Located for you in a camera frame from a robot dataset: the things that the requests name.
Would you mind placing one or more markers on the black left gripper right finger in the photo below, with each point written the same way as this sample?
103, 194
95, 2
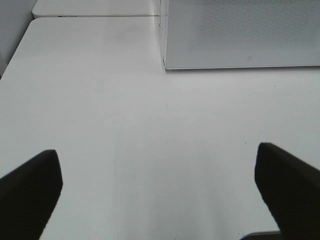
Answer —
290, 188

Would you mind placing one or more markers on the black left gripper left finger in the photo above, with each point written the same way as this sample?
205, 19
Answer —
29, 195

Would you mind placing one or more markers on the white microwave door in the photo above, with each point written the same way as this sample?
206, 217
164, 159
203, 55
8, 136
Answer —
215, 34

